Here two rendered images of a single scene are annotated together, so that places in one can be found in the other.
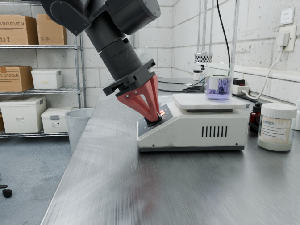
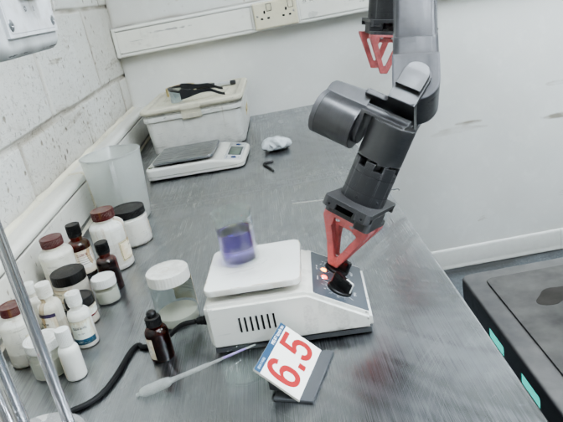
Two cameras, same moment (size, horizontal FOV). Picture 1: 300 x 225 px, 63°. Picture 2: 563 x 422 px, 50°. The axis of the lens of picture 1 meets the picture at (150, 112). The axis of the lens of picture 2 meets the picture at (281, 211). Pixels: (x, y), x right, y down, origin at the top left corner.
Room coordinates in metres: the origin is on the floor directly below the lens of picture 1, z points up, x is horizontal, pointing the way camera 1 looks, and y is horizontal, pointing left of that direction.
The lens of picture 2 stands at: (1.16, 0.03, 1.16)
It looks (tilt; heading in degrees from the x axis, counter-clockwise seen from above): 20 degrees down; 188
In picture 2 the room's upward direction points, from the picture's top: 11 degrees counter-clockwise
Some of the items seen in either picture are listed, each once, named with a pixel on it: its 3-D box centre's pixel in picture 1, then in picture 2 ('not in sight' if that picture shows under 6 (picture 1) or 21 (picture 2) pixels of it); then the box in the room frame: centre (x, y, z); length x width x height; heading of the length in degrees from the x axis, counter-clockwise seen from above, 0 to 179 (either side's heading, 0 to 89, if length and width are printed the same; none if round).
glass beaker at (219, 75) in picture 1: (218, 80); (235, 235); (0.46, -0.13, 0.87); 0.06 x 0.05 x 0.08; 172
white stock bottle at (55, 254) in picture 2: not in sight; (59, 264); (0.30, -0.47, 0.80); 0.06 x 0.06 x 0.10
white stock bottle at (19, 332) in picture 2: not in sight; (20, 331); (0.50, -0.44, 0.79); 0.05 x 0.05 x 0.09
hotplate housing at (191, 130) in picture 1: (191, 121); (280, 293); (0.48, -0.08, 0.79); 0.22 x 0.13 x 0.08; 93
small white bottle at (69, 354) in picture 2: (299, 114); (69, 352); (0.55, -0.35, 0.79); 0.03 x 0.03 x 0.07
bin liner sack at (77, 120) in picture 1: (86, 135); not in sight; (2.04, 0.56, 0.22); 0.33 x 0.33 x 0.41
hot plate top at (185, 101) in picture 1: (205, 100); (255, 266); (0.48, -0.11, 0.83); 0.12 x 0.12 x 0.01; 3
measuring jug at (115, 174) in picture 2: not in sight; (119, 187); (-0.02, -0.46, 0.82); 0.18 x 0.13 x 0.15; 21
